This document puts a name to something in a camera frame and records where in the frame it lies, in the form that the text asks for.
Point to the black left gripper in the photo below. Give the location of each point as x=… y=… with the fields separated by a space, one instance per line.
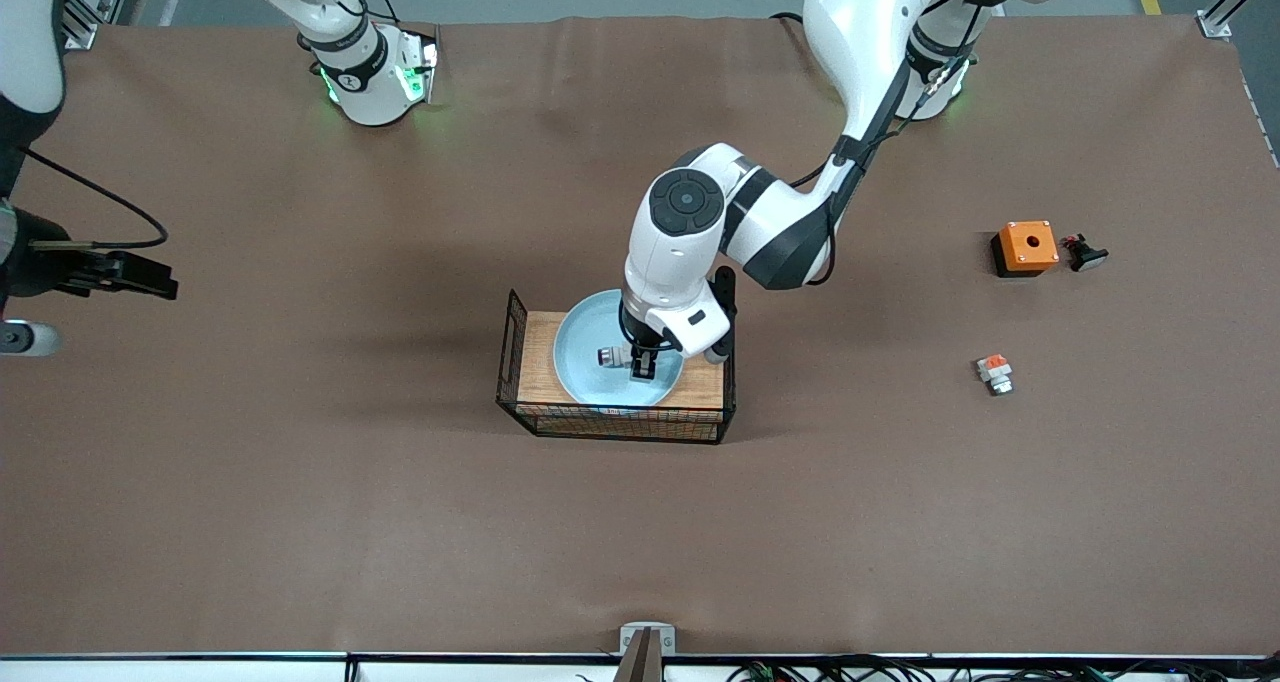
x=637 y=340

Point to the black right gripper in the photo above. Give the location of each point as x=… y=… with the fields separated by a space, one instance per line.
x=40 y=268

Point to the white green switch module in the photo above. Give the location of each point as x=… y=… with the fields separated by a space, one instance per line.
x=612 y=356

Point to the light blue round plate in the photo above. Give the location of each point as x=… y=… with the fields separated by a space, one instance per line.
x=585 y=362

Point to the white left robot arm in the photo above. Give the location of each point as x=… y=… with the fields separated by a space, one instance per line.
x=870 y=22

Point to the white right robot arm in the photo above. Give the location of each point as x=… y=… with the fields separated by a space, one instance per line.
x=365 y=82

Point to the black red push button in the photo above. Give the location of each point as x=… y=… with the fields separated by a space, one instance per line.
x=1085 y=253

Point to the wooden board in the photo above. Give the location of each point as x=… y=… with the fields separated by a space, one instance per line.
x=535 y=362

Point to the brown table cover sheet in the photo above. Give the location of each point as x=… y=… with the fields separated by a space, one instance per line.
x=640 y=522

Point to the base connector box green light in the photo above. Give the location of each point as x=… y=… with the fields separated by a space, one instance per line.
x=415 y=62

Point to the grey mount bracket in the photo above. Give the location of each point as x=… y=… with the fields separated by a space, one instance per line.
x=647 y=640

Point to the aluminium frame post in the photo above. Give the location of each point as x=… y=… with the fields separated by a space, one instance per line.
x=1230 y=2
x=100 y=2

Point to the orange grey switch component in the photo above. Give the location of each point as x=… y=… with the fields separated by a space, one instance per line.
x=995 y=372

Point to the orange button enclosure box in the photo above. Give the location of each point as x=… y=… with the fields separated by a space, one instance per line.
x=1027 y=245

